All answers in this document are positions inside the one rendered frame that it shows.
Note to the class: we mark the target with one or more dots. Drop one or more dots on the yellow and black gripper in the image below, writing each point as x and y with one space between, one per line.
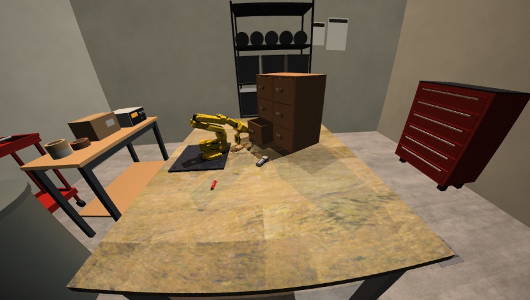
241 128

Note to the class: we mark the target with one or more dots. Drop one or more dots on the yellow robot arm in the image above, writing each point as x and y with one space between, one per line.
211 148

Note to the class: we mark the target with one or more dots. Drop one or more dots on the dark brown wooden chest of drawers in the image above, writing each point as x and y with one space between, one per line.
309 91

